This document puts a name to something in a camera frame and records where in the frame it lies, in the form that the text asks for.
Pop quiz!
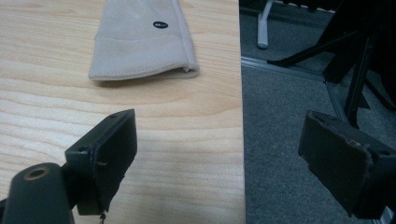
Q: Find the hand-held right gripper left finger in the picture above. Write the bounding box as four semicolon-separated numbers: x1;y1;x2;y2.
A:
64;108;138;217

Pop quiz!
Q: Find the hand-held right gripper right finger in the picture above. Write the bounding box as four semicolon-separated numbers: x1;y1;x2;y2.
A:
298;110;396;220

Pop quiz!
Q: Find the white metal stand frame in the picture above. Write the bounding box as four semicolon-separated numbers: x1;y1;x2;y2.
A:
257;0;276;50

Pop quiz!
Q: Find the black stand with angled legs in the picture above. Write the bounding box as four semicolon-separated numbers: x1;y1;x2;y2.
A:
266;0;396;129

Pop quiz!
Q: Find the beige knit glove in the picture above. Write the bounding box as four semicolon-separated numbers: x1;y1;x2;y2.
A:
88;0;200;82

